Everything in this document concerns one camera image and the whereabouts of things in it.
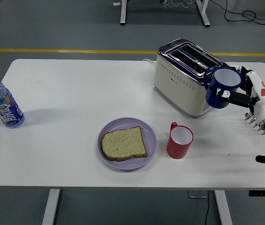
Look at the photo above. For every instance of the metal toast rack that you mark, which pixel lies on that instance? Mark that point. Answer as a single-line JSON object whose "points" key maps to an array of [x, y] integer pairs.
{"points": [[252, 119]]}

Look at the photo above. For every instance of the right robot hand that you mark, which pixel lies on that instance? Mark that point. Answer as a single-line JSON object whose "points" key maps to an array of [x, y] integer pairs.
{"points": [[264, 105]]}

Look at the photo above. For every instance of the white background table leg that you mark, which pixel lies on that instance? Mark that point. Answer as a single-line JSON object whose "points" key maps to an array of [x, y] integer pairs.
{"points": [[123, 11], [203, 12]]}

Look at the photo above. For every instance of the grey box under table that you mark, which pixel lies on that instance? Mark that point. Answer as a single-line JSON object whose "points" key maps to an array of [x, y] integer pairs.
{"points": [[196, 194]]}

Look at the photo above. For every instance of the blue enamel cup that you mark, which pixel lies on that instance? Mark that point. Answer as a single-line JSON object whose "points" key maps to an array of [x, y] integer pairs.
{"points": [[226, 78]]}

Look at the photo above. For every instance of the white paper scrap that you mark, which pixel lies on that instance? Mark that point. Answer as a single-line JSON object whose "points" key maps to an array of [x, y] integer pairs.
{"points": [[116, 3]]}

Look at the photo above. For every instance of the bread slice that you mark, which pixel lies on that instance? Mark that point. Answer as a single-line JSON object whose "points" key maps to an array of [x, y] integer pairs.
{"points": [[123, 144]]}

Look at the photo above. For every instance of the cream chrome toaster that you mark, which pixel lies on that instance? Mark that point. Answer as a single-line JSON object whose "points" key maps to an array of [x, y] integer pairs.
{"points": [[176, 89]]}

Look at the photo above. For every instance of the purple plate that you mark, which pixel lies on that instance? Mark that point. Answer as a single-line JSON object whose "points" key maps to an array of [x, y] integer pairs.
{"points": [[149, 140]]}

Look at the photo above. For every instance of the blue-capped water bottle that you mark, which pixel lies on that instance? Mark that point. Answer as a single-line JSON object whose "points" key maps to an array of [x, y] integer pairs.
{"points": [[5, 110]]}

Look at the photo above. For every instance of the red cup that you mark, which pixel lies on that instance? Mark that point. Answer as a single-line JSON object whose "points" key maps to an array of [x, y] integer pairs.
{"points": [[176, 150]]}

